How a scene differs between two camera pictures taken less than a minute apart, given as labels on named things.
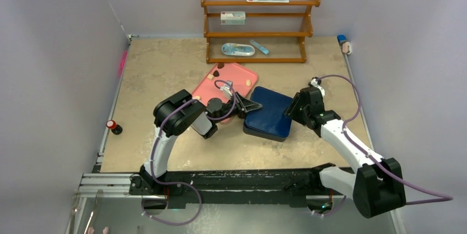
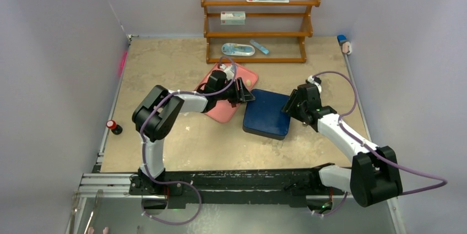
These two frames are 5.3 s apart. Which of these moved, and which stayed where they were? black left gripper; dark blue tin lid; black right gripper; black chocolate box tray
Moved: black left gripper
Stayed: black chocolate box tray; black right gripper; dark blue tin lid
